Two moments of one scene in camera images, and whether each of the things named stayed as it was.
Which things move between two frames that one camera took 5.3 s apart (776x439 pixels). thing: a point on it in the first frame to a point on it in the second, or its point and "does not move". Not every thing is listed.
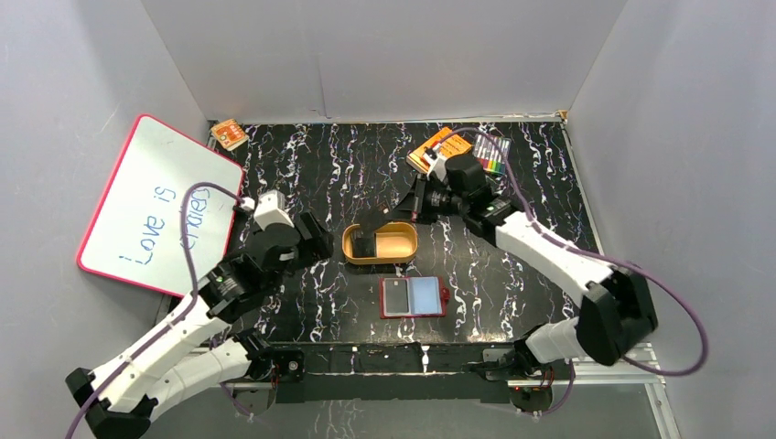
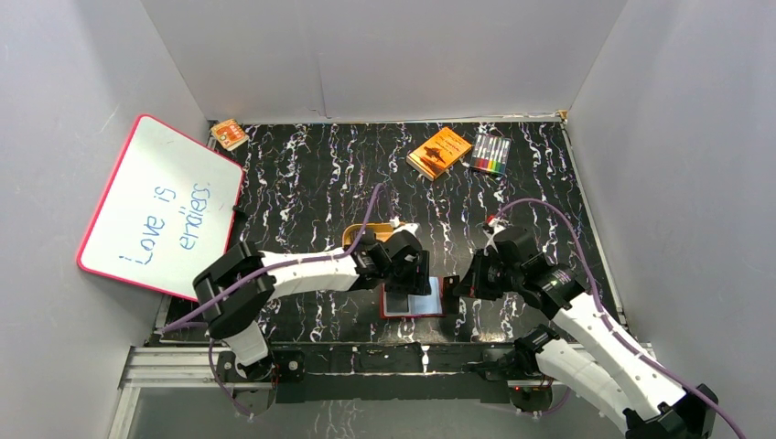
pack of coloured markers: (492, 152) does not move
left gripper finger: (316, 249) to (398, 294)
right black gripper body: (442, 199) to (501, 278)
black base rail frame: (312, 371) does not move
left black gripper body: (312, 240) to (414, 273)
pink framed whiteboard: (135, 235) does not move
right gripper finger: (410, 201) to (479, 272)
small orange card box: (230, 133) does not move
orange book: (448, 144) does not move
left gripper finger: (316, 230) to (421, 283)
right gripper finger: (395, 215) to (469, 286)
